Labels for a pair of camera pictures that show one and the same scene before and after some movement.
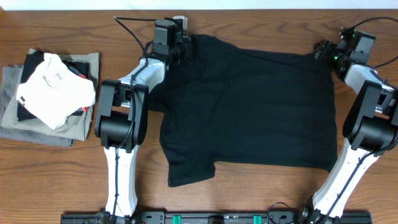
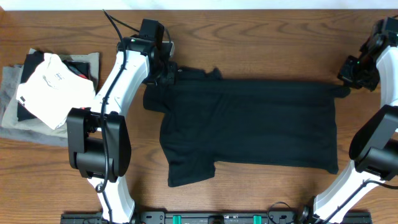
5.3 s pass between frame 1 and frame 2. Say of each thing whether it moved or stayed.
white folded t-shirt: stayed
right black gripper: moved
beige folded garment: stayed
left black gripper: moved
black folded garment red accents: stayed
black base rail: stayed
